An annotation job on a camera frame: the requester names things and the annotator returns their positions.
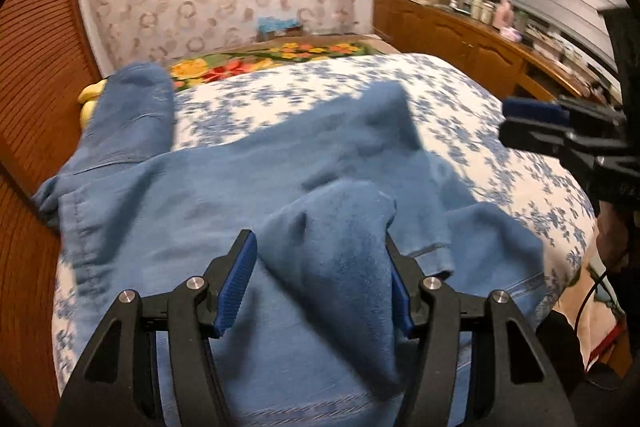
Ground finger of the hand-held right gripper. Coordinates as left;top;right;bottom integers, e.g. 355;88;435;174
499;123;601;168
502;96;626;132

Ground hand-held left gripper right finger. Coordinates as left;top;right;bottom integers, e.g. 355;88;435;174
385;234;576;427

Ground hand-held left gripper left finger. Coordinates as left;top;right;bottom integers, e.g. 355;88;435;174
52;229;258;427

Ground blue denim pants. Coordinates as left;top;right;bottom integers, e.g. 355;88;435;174
32;61;546;427

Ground white blue floral bed sheet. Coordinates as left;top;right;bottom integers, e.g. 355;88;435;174
52;53;601;388

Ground pink bottle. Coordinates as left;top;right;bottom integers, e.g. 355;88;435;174
492;0;516;30

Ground wooden cabinet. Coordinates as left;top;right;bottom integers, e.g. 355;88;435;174
372;0;596;108

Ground dark cloth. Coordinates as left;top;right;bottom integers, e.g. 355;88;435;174
537;312;640;427

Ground colourful flower blanket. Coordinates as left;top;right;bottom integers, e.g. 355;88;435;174
167;36;401;90

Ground yellow plush toy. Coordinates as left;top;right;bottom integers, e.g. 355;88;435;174
77;77;109;128

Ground cardboard box with blue tissue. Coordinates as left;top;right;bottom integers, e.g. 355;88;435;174
256;16;304;42

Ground wooden louvered door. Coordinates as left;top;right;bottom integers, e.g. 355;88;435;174
0;0;101;413

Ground black cable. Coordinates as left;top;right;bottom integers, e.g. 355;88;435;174
574;267;632;358

